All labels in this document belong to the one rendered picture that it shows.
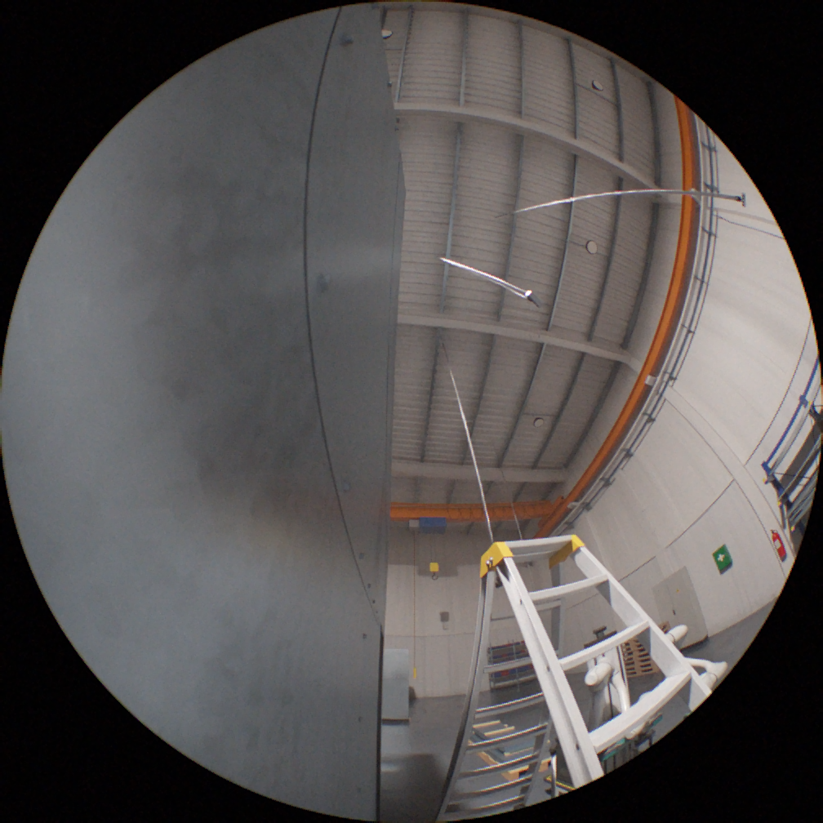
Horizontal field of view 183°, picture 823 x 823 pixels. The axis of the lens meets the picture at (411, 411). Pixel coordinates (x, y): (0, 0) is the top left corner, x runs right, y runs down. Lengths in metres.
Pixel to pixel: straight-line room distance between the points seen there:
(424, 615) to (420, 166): 14.48
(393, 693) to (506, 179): 11.99
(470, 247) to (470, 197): 1.23
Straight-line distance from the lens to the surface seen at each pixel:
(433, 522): 8.89
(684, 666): 0.90
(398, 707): 7.42
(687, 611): 7.45
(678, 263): 7.60
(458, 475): 8.69
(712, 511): 7.04
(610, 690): 2.68
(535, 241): 6.72
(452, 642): 11.91
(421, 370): 6.99
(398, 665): 7.27
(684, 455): 7.30
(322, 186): 0.15
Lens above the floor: 1.97
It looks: 54 degrees up
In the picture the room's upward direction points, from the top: straight up
